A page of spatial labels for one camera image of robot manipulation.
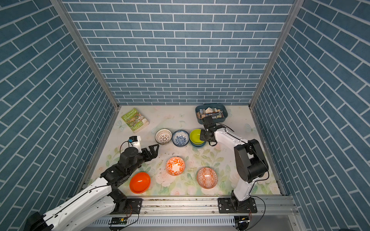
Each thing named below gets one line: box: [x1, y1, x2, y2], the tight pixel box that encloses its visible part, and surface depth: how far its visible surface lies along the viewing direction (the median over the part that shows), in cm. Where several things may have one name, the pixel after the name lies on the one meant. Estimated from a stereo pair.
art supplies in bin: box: [196, 106, 225, 120], surface depth 115 cm
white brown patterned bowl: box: [154, 128, 173, 145], surface depth 99 cm
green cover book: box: [120, 107, 150, 134], surface depth 110 cm
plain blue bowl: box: [189, 139, 207, 149], surface depth 95 cm
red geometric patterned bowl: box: [196, 166, 219, 190], surface depth 83 cm
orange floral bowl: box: [165, 156, 186, 177], surface depth 87 cm
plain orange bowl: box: [129, 172, 151, 194], surface depth 78 cm
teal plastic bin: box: [195, 102, 229, 125], surface depth 116 cm
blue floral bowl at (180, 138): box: [171, 129, 190, 147], surface depth 98 cm
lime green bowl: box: [189, 128, 205, 145], surface depth 98 cm
